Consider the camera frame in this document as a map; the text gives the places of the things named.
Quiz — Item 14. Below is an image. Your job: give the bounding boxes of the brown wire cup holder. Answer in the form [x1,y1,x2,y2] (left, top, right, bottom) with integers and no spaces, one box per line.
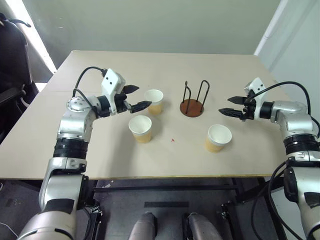
[179,79,205,118]

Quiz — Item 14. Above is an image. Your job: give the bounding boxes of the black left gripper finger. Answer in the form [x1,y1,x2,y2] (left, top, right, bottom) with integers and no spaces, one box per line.
[129,100,153,113]
[124,84,140,95]

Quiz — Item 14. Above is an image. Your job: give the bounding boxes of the tan paper cup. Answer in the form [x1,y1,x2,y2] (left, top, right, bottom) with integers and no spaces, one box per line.
[204,124,233,154]
[143,89,164,116]
[128,115,153,144]

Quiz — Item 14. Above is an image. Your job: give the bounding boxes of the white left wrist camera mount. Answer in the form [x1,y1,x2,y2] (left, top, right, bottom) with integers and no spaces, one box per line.
[100,68,126,116]

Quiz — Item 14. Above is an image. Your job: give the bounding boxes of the grey rounded robot leg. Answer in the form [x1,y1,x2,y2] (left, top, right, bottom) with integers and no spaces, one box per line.
[130,211,159,240]
[183,212,224,240]

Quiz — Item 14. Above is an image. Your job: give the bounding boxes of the black floor strip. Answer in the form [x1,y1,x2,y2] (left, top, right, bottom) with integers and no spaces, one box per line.
[144,200,190,209]

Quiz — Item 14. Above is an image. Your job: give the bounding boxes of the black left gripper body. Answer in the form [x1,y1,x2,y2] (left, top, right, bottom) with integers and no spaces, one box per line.
[114,85,133,114]

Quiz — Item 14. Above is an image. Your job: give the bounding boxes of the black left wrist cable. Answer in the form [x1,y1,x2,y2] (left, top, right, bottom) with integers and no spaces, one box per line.
[72,66,106,111]

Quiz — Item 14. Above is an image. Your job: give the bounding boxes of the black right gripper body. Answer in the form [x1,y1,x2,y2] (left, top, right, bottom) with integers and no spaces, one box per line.
[241,90,257,122]

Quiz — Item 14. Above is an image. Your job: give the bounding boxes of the black office chair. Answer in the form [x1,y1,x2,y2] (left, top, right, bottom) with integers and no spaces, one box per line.
[0,12,40,146]

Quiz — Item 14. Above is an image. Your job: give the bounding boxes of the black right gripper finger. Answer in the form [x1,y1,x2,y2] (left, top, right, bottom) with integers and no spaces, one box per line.
[218,107,243,121]
[227,96,248,106]

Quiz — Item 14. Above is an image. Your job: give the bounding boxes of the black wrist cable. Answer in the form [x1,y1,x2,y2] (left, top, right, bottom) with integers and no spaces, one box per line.
[72,66,106,111]
[246,80,313,118]

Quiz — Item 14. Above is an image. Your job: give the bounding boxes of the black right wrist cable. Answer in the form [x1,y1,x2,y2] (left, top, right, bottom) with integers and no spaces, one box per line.
[246,80,313,118]

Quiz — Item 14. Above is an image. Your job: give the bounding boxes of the black cable bundle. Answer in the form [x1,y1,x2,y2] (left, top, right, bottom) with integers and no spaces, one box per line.
[251,159,305,240]

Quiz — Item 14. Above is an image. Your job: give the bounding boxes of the black metal table frame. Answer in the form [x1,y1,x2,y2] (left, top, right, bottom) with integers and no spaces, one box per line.
[91,176,274,204]

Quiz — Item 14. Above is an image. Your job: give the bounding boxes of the black stand foot bracket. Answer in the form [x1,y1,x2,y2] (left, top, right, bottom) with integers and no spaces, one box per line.
[84,203,104,240]
[219,202,236,240]

